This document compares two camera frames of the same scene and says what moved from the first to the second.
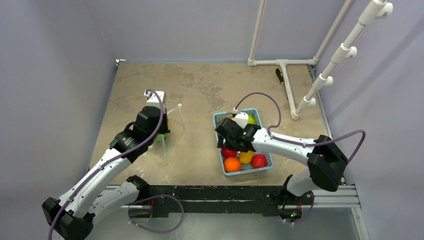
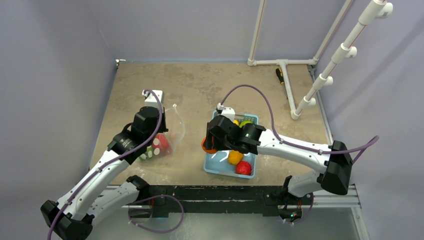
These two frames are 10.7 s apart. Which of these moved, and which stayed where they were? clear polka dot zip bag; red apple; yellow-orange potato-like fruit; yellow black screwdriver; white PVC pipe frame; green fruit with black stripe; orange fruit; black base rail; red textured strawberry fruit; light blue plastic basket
Moved: red textured strawberry fruit; light blue plastic basket; orange fruit; clear polka dot zip bag; yellow-orange potato-like fruit; green fruit with black stripe; red apple
Stayed: yellow black screwdriver; white PVC pipe frame; black base rail
